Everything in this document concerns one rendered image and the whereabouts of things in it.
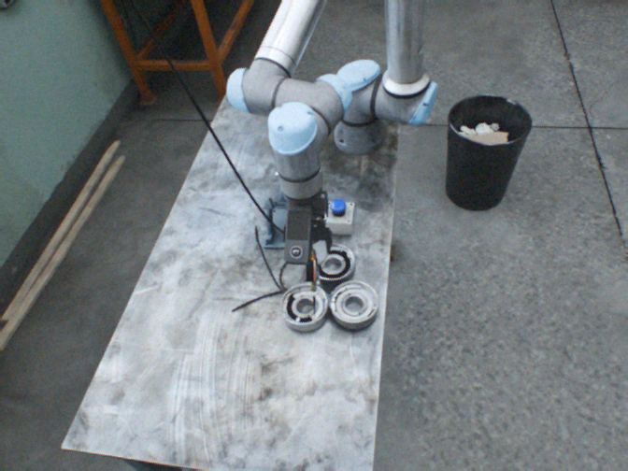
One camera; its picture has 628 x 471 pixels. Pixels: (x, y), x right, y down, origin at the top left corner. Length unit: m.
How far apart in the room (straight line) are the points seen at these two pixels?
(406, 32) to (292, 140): 0.49
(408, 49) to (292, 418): 0.82
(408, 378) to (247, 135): 1.04
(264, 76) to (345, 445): 0.68
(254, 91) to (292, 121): 0.16
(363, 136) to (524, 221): 1.18
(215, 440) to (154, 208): 1.77
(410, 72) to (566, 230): 1.38
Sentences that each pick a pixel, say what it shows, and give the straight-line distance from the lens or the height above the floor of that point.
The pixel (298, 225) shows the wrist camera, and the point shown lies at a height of 1.09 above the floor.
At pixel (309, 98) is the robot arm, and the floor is 1.27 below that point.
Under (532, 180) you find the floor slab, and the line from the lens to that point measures 2.58.
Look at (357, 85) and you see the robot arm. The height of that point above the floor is 1.02.
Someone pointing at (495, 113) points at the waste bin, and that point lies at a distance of 2.36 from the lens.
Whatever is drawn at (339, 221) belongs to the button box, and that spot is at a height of 0.85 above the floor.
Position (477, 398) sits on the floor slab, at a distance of 1.90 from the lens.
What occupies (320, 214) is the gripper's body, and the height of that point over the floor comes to 1.07.
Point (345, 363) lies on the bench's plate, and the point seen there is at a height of 0.80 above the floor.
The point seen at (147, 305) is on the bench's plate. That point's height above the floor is 0.80.
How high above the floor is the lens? 1.73
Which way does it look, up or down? 50 degrees down
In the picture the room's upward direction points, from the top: 9 degrees counter-clockwise
